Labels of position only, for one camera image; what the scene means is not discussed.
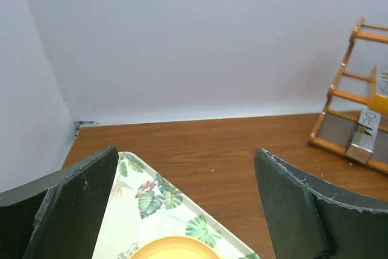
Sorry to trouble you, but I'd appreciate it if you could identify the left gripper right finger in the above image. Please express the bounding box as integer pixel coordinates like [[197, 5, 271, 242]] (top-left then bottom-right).
[[254, 149, 387, 258]]

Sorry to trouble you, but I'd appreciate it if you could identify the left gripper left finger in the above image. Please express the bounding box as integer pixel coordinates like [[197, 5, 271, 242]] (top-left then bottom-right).
[[1, 146, 118, 259]]

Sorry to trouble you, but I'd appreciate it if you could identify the silver angled R&O box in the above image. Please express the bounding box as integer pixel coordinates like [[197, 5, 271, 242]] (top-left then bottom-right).
[[346, 108, 381, 164]]

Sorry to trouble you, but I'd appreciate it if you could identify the gold R&O box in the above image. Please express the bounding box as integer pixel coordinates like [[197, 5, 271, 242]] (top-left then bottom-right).
[[367, 64, 388, 115]]

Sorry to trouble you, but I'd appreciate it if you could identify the wooden tiered shelf rack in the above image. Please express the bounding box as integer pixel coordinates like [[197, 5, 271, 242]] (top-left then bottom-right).
[[308, 18, 387, 173]]

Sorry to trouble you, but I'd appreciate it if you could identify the floral leaf pattern tray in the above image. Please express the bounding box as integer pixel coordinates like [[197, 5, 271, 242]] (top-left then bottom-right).
[[93, 152, 259, 258]]

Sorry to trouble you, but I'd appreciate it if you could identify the orange round plate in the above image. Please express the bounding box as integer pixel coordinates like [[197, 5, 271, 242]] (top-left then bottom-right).
[[129, 235, 221, 259]]

